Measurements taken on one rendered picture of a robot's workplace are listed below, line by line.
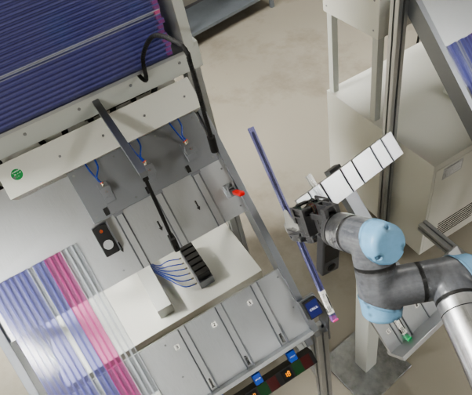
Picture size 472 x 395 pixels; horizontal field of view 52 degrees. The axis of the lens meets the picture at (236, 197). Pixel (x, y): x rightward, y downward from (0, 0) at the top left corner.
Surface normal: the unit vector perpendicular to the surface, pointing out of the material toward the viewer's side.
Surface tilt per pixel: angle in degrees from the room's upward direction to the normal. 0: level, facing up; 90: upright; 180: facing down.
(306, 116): 0
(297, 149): 0
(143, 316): 0
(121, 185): 48
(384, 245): 58
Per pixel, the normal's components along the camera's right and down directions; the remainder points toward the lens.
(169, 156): 0.25, -0.02
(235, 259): -0.18, -0.66
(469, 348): -0.82, -0.32
